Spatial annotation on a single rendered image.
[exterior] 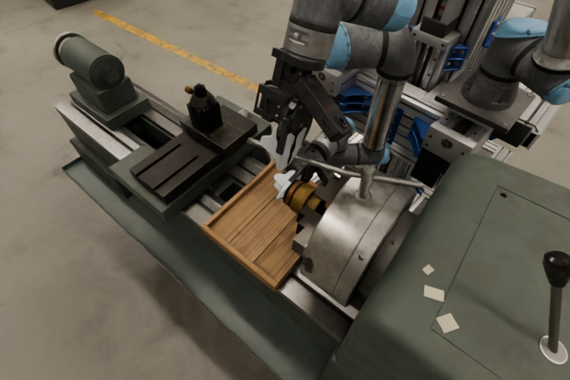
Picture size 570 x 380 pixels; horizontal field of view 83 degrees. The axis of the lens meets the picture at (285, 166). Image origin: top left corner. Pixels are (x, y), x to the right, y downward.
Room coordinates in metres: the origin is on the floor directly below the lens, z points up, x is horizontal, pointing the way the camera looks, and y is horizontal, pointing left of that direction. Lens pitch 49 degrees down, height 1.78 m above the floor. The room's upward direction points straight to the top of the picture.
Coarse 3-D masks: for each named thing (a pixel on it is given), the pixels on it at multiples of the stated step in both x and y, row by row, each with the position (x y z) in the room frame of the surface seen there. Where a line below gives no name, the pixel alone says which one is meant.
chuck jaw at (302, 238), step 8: (304, 208) 0.44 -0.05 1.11; (304, 216) 0.42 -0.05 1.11; (312, 216) 0.41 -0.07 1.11; (320, 216) 0.42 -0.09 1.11; (304, 224) 0.39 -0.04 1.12; (312, 224) 0.39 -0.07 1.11; (296, 232) 0.39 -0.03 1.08; (304, 232) 0.36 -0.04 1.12; (312, 232) 0.37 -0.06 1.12; (296, 240) 0.34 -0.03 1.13; (304, 240) 0.34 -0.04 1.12; (296, 248) 0.33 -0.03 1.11; (304, 248) 0.33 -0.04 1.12; (304, 256) 0.31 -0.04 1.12; (304, 264) 0.30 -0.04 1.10; (312, 264) 0.29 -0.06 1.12
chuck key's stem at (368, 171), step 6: (366, 168) 0.39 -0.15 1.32; (372, 168) 0.39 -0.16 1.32; (366, 174) 0.37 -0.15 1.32; (372, 174) 0.38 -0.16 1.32; (360, 180) 0.38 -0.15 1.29; (366, 180) 0.37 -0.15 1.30; (360, 186) 0.38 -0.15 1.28; (366, 186) 0.37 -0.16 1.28; (360, 192) 0.38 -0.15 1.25; (366, 192) 0.38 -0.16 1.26
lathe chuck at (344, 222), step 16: (352, 192) 0.39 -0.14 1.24; (384, 192) 0.40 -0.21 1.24; (336, 208) 0.36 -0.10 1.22; (352, 208) 0.36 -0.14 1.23; (368, 208) 0.36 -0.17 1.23; (320, 224) 0.34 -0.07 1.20; (336, 224) 0.33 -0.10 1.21; (352, 224) 0.33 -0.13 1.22; (368, 224) 0.32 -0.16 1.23; (320, 240) 0.31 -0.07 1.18; (336, 240) 0.31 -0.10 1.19; (352, 240) 0.30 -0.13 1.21; (320, 256) 0.29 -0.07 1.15; (336, 256) 0.28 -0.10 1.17; (304, 272) 0.29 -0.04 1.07; (320, 272) 0.27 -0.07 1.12; (336, 272) 0.26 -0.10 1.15
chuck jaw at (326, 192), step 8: (344, 168) 0.50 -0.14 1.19; (352, 168) 0.50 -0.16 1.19; (336, 176) 0.51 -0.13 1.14; (344, 176) 0.49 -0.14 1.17; (320, 184) 0.49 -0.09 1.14; (328, 184) 0.48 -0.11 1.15; (336, 184) 0.48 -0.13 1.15; (320, 192) 0.48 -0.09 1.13; (328, 192) 0.47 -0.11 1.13; (336, 192) 0.46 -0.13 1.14; (328, 200) 0.45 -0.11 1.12
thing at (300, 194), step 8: (296, 184) 0.51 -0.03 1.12; (304, 184) 0.50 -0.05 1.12; (288, 192) 0.49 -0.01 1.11; (296, 192) 0.48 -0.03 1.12; (304, 192) 0.48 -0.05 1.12; (312, 192) 0.48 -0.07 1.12; (288, 200) 0.47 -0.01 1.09; (296, 200) 0.46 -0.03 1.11; (304, 200) 0.46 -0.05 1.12; (312, 200) 0.46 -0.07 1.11; (320, 200) 0.46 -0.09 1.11; (296, 208) 0.45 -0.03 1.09; (312, 208) 0.44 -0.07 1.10; (320, 208) 0.47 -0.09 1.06
